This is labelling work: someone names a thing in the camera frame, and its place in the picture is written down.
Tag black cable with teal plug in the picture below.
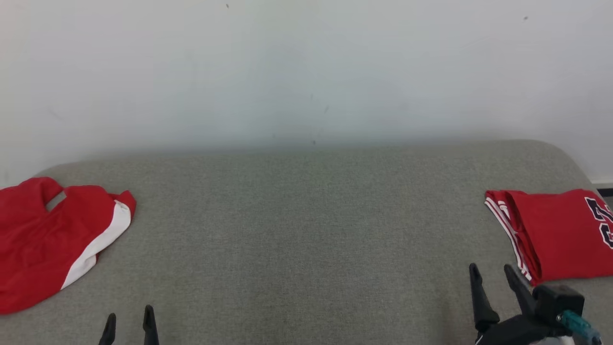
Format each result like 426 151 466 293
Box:
557 310 603 345

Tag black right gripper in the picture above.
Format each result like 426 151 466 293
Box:
469 263 571 345

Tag red garment white side stripe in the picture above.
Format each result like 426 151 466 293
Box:
0 177 137 315

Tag red jersey white sleeves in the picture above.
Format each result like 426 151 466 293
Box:
485 189 613 287

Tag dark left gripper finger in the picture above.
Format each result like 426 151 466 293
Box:
142 305 160 345
98 313 117 345

